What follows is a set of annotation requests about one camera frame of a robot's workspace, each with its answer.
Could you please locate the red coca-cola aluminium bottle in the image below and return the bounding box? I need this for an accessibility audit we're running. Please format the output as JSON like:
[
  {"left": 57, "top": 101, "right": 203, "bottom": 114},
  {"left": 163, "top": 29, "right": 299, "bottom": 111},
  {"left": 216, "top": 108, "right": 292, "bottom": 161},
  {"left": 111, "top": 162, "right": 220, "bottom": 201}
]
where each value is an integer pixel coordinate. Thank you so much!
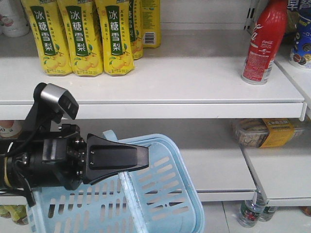
[{"left": 241, "top": 0, "right": 288, "bottom": 85}]

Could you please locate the white peach drink bottle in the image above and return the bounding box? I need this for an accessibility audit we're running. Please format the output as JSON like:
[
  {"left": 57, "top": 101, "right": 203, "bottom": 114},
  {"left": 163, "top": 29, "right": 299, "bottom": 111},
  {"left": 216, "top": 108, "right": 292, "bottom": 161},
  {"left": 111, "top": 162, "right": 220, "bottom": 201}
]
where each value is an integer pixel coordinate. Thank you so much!
[{"left": 0, "top": 0, "right": 30, "bottom": 37}]

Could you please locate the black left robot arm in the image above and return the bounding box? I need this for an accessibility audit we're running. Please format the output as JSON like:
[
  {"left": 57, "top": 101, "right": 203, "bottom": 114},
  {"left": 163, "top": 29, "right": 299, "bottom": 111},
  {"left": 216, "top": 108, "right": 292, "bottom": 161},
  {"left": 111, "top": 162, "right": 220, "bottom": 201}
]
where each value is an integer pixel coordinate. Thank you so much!
[{"left": 0, "top": 124, "right": 149, "bottom": 190}]

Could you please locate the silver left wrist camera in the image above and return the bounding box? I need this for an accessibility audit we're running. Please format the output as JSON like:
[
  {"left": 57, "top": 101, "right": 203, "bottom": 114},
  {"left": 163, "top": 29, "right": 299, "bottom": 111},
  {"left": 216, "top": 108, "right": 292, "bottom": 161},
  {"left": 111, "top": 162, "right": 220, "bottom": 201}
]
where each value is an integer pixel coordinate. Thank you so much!
[{"left": 40, "top": 83, "right": 79, "bottom": 119}]

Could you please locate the yellow pear drink bottle left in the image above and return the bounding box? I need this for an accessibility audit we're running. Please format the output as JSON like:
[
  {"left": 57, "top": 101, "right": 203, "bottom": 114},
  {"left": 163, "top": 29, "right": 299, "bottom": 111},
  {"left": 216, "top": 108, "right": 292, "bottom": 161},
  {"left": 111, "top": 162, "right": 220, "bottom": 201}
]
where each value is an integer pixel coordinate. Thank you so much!
[{"left": 21, "top": 0, "right": 72, "bottom": 76}]

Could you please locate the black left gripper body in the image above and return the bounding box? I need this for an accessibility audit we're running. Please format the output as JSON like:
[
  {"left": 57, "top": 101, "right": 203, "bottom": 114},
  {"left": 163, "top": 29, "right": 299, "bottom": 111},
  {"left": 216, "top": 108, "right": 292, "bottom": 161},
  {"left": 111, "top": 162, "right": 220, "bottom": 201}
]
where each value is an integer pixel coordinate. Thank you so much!
[{"left": 24, "top": 124, "right": 86, "bottom": 190}]

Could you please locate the yellow pear drink bottle middle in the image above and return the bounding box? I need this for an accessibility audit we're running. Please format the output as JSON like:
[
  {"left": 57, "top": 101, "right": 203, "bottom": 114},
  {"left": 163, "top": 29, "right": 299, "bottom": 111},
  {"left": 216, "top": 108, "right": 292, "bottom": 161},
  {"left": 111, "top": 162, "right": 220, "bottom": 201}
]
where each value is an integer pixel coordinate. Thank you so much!
[{"left": 57, "top": 0, "right": 104, "bottom": 77}]

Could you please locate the yellow pear drink bottle right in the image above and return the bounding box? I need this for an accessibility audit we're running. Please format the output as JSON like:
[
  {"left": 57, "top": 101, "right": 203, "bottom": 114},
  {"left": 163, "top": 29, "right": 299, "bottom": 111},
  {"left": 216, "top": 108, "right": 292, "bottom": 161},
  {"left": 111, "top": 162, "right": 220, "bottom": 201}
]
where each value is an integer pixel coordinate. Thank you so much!
[{"left": 95, "top": 0, "right": 135, "bottom": 76}]

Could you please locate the white store shelf unit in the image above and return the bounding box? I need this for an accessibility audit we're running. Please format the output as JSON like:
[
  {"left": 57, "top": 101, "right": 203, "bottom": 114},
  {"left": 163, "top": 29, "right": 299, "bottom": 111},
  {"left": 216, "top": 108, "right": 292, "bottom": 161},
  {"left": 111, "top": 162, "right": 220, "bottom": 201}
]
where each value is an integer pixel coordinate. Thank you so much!
[{"left": 0, "top": 0, "right": 311, "bottom": 201}]

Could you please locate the clear cookie box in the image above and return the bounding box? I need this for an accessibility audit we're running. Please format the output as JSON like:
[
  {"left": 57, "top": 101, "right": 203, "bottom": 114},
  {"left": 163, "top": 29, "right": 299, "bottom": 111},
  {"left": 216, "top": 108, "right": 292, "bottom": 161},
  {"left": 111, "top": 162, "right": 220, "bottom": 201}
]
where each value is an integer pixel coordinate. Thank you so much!
[{"left": 231, "top": 118, "right": 307, "bottom": 148}]

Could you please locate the light blue plastic basket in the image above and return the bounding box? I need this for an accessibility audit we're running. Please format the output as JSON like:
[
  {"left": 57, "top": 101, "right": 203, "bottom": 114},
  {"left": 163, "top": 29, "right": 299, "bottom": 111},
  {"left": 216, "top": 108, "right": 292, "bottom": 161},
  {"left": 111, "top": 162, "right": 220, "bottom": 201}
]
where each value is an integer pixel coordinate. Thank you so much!
[{"left": 27, "top": 134, "right": 205, "bottom": 233}]

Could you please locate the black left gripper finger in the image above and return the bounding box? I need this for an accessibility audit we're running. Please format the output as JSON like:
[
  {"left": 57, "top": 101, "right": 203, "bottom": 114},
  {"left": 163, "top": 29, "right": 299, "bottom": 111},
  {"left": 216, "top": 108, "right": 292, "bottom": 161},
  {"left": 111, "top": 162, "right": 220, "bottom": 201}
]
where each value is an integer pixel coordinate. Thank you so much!
[{"left": 82, "top": 134, "right": 149, "bottom": 185}]

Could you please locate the yellow pear drink bottle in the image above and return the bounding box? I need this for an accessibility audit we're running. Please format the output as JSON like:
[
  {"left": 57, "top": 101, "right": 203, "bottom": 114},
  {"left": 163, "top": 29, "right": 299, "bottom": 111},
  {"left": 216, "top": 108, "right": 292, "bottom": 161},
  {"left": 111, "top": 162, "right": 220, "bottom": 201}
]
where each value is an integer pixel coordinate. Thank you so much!
[
  {"left": 21, "top": 0, "right": 72, "bottom": 76},
  {"left": 57, "top": 0, "right": 104, "bottom": 77},
  {"left": 95, "top": 0, "right": 135, "bottom": 76}
]

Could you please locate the blue cookie cup pack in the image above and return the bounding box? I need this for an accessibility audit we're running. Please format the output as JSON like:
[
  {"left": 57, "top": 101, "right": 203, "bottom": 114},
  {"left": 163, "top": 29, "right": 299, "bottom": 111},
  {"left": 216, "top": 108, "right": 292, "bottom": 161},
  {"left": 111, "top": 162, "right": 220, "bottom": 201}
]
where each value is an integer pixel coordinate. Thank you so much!
[{"left": 289, "top": 8, "right": 311, "bottom": 71}]

